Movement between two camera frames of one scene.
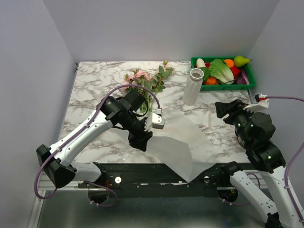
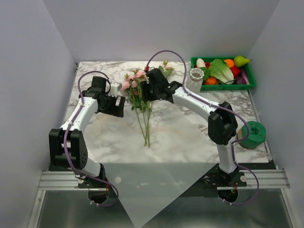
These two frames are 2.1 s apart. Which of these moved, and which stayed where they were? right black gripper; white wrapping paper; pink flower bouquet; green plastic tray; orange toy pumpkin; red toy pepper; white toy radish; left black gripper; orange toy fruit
Moved: white wrapping paper; right black gripper; left black gripper
Stayed: green plastic tray; white toy radish; pink flower bouquet; red toy pepper; orange toy pumpkin; orange toy fruit
